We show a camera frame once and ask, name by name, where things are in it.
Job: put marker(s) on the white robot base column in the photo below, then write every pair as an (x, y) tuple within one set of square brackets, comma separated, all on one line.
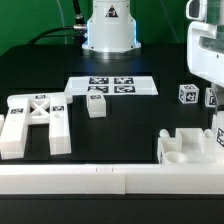
[(111, 31)]

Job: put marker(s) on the white front rail bar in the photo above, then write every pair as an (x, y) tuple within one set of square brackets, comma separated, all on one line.
[(112, 179)]

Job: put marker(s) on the white tagged cube right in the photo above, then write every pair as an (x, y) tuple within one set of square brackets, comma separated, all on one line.
[(209, 98)]

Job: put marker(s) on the white tagged cube left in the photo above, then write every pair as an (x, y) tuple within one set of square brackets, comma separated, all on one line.
[(188, 93)]

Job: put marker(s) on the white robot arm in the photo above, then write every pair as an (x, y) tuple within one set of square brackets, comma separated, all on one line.
[(210, 12)]

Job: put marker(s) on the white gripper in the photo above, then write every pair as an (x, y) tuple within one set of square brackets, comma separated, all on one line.
[(205, 59)]

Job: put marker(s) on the white chair seat part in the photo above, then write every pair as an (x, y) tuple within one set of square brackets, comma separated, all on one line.
[(190, 145)]

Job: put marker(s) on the white chair back frame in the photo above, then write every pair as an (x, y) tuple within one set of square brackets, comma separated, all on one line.
[(35, 109)]

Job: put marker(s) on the white flat tag plate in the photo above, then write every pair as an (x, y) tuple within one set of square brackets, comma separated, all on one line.
[(113, 85)]

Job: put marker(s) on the white tagged cube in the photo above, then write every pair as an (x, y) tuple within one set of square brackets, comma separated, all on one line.
[(209, 98), (188, 93)]

